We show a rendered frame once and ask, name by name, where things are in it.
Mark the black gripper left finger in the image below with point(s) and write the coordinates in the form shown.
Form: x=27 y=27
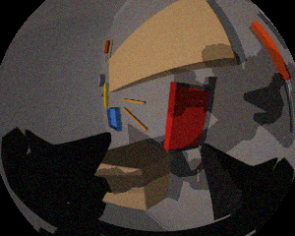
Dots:
x=71 y=164

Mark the tan wooden panel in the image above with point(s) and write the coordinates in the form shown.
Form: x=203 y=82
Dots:
x=185 y=36

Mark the orange-handled awl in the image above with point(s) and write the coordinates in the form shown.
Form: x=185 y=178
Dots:
x=106 y=46
x=276 y=57

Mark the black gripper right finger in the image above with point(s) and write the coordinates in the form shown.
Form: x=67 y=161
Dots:
x=228 y=179

